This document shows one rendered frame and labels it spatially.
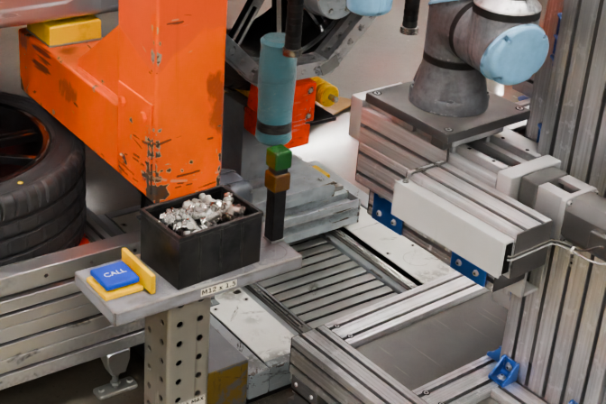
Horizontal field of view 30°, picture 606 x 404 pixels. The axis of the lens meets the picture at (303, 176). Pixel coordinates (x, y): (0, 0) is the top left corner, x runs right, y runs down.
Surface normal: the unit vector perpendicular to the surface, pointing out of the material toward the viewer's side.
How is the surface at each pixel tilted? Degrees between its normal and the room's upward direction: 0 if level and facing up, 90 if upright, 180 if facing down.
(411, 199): 90
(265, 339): 0
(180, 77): 90
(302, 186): 0
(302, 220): 90
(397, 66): 0
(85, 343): 90
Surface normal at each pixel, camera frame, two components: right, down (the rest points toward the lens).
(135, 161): -0.81, 0.22
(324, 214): 0.58, 0.40
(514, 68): 0.40, 0.55
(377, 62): 0.07, -0.89
